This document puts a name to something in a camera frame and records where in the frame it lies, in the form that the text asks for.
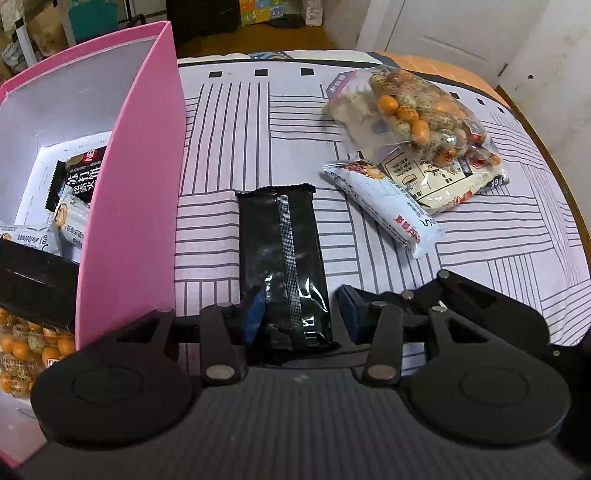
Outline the colourful cardboard box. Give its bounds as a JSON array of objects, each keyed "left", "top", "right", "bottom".
[{"left": 239, "top": 0, "right": 283, "bottom": 26}]

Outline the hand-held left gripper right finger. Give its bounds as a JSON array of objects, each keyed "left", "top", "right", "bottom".
[{"left": 335, "top": 270, "right": 550, "bottom": 386}]

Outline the clear bag of coated nuts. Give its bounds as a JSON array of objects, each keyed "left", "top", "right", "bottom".
[
  {"left": 0, "top": 307, "right": 77, "bottom": 400},
  {"left": 322, "top": 65, "right": 502, "bottom": 168}
]

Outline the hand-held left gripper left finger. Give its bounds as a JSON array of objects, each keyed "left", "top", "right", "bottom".
[{"left": 92, "top": 286, "right": 267, "bottom": 386}]

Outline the white plastic bag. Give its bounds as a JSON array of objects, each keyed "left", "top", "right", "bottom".
[{"left": 302, "top": 0, "right": 326, "bottom": 26}]

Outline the cream printed snack packet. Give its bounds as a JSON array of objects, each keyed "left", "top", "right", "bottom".
[{"left": 379, "top": 147, "right": 510, "bottom": 216}]

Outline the white door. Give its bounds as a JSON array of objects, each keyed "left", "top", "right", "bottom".
[{"left": 355, "top": 0, "right": 525, "bottom": 81}]

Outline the white snack packet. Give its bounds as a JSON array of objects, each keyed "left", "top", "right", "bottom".
[
  {"left": 55, "top": 193, "right": 90, "bottom": 250},
  {"left": 322, "top": 159, "right": 447, "bottom": 260},
  {"left": 0, "top": 222, "right": 62, "bottom": 256}
]

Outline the plain black snack packet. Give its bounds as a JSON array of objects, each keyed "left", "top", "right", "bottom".
[{"left": 0, "top": 239, "right": 80, "bottom": 330}]

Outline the black suitcase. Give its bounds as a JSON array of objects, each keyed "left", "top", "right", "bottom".
[{"left": 173, "top": 0, "right": 242, "bottom": 47}]

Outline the black packet with gold print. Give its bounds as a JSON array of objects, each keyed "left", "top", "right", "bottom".
[{"left": 46, "top": 144, "right": 109, "bottom": 210}]

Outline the teal shopping bag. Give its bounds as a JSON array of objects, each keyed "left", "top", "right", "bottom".
[{"left": 67, "top": 0, "right": 132, "bottom": 44}]

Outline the pink cardboard box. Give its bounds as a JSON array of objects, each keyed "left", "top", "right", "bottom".
[{"left": 0, "top": 21, "right": 186, "bottom": 472}]

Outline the long black snack packet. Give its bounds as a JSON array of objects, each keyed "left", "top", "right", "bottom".
[{"left": 235, "top": 184, "right": 342, "bottom": 365}]

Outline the orange bed cover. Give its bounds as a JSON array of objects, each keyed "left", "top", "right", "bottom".
[{"left": 374, "top": 51, "right": 506, "bottom": 104}]

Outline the printed paper sheet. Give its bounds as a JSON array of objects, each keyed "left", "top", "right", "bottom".
[{"left": 14, "top": 131, "right": 112, "bottom": 222}]

